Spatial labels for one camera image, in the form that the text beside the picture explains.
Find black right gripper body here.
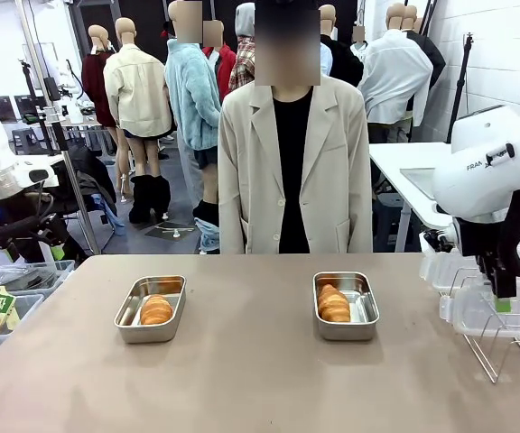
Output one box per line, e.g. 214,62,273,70
456,216,520,277

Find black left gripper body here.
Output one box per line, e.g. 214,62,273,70
0,200,48,249

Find clear plastic clip lid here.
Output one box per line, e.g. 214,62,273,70
439,281,520,337

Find clear plastic container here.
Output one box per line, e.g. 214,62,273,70
419,245,520,294

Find steel rectangular container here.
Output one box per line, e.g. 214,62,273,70
114,274,187,344
312,270,381,342

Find golden croissant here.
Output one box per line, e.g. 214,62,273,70
317,282,351,324
140,293,174,326

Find person's right forearm beige sleeve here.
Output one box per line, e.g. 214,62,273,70
218,180,248,254

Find clear plastic storage bin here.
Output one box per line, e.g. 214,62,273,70
0,292,47,373
0,259,76,299

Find grey plastic stool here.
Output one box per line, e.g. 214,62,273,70
11,127,44,153

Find slanted metal pole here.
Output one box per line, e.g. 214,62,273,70
15,0,102,254

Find black boots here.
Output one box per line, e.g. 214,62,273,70
128,173,172,225

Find black tripod stand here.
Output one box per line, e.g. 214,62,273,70
447,32,476,132

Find mannequin in dark red dress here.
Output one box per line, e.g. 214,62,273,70
81,24,117,130

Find mannequin in cream jacket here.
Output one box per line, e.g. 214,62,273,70
103,16,174,181

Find mannequin in white shirt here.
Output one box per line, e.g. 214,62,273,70
358,2,435,127

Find mannequin in black coat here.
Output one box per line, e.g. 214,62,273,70
404,5,446,91

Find mannequin in blue fleece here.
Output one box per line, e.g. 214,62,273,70
163,0,224,217

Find person in beige blazer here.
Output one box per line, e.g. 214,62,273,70
218,0,374,254

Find mannequin in black jacket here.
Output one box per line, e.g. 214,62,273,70
319,4,365,87

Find mannequin in red jacket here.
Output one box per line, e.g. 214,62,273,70
201,20,237,105

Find mannequin in plaid hooded shirt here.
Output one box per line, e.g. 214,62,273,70
227,2,257,91

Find metal wire rack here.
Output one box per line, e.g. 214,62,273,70
438,265,520,384

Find black camera stand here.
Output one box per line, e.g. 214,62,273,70
18,58,59,157

